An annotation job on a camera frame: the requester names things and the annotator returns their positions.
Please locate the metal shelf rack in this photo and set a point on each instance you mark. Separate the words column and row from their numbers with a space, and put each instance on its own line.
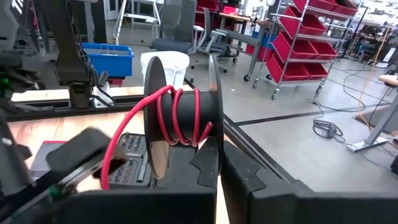
column 290, row 59

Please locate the grey office chair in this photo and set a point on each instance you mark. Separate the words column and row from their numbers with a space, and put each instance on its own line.
column 214, row 46

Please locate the red storage bin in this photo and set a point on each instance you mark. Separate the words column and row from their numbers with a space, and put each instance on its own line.
column 317, row 72
column 311, row 5
column 295, row 48
column 301, row 23
column 287, row 71
column 346, row 8
column 325, row 51

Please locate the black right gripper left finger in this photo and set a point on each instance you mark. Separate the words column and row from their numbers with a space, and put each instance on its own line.
column 140, row 208

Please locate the white trash bin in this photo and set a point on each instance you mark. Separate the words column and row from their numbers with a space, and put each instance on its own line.
column 168, row 65

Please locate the black screwdriver bit case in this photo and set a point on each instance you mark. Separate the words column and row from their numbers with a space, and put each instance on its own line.
column 133, row 161

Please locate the dark mesh office chair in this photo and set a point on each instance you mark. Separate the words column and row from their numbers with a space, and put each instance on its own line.
column 174, row 31

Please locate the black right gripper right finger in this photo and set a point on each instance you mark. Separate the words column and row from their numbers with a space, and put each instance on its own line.
column 295, row 205

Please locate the grey work table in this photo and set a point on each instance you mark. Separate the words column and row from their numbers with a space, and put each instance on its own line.
column 245, row 35

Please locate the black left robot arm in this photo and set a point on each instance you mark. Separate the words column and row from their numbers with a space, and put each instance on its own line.
column 68, row 46

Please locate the blue floor bin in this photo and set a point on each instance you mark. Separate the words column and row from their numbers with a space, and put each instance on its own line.
column 107, row 62

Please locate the white step ladder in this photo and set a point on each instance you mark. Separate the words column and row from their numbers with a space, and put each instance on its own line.
column 136, row 15

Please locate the grey floor stand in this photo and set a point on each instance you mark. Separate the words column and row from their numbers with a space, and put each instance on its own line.
column 381, row 127

